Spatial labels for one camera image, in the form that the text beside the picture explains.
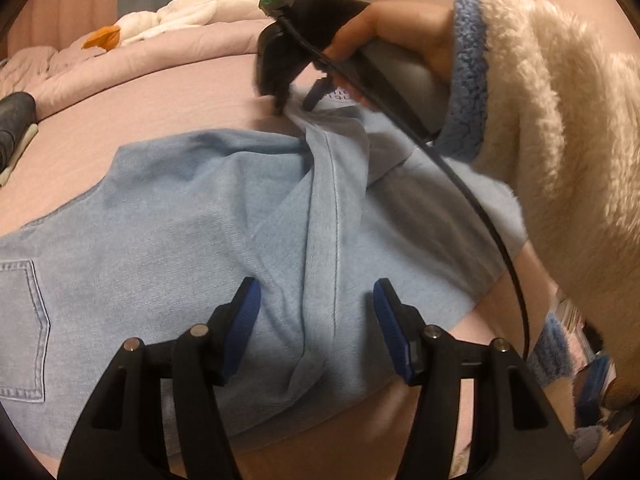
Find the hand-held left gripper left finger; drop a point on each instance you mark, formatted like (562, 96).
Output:
(247, 310)

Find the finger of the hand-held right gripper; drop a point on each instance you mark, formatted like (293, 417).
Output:
(314, 96)
(279, 101)

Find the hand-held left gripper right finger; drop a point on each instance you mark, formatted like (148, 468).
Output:
(388, 310)

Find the light blue denim pants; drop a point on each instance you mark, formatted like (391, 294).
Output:
(175, 220)

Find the person's right hand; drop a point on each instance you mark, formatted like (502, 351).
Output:
(400, 27)

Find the white goose plush toy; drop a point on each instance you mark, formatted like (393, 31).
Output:
(190, 10)

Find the bed with pink sheet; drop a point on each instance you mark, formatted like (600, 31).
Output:
(150, 102)

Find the person's blue fleece clothing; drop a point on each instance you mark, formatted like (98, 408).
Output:
(550, 350)

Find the pink comforter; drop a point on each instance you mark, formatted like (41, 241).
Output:
(75, 70)

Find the blue box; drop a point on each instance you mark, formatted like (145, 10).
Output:
(595, 385)

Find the grey fuzzy slipper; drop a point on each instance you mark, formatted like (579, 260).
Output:
(587, 442)

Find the folded dark jeans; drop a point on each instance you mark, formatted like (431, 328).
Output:
(14, 115)

